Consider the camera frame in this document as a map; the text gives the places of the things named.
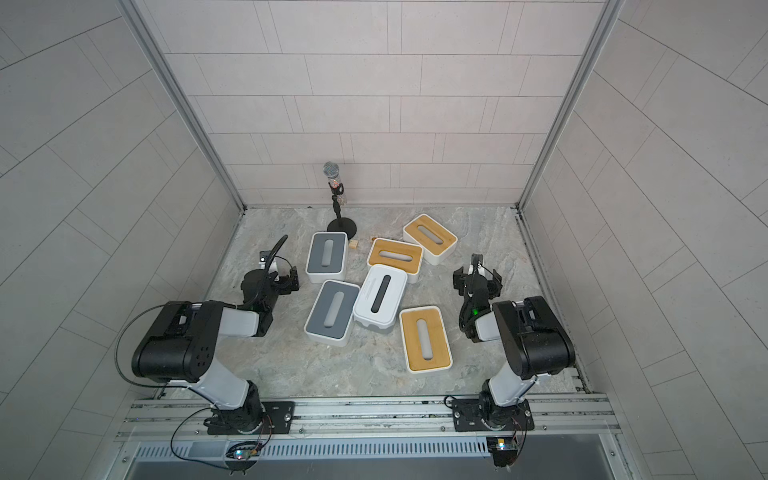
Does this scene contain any circuit board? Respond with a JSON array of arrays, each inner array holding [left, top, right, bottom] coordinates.
[[224, 441, 262, 475], [486, 436, 522, 468]]

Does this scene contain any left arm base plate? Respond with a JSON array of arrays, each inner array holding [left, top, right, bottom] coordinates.
[[203, 401, 295, 436]]

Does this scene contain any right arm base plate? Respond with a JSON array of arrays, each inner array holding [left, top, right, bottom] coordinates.
[[443, 395, 535, 432]]

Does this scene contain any wooden lid tissue box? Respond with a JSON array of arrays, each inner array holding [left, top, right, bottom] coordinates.
[[367, 238, 424, 284], [403, 214, 458, 266], [399, 306, 453, 374]]

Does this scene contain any aluminium mounting rail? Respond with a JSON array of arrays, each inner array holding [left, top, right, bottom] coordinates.
[[116, 394, 621, 441]]

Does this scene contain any left black cable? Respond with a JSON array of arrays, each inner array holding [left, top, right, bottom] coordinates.
[[114, 302, 175, 390]]

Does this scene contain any left circuit board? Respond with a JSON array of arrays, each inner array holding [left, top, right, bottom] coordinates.
[[224, 441, 262, 475]]

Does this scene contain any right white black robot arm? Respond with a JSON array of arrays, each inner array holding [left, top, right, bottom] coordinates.
[[450, 254, 575, 432]]

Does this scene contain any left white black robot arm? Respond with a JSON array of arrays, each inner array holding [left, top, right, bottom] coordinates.
[[131, 235, 299, 435]]

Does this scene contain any grey lid tissue box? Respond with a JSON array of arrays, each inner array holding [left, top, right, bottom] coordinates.
[[304, 280, 360, 347], [305, 232, 348, 284]]

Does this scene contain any black microphone stand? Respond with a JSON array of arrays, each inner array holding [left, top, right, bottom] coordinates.
[[323, 161, 357, 240]]

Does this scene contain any right circuit board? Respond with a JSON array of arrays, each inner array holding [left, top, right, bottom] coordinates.
[[486, 436, 522, 468]]

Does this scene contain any white lid tissue box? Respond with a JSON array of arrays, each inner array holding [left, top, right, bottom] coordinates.
[[353, 264, 408, 333]]

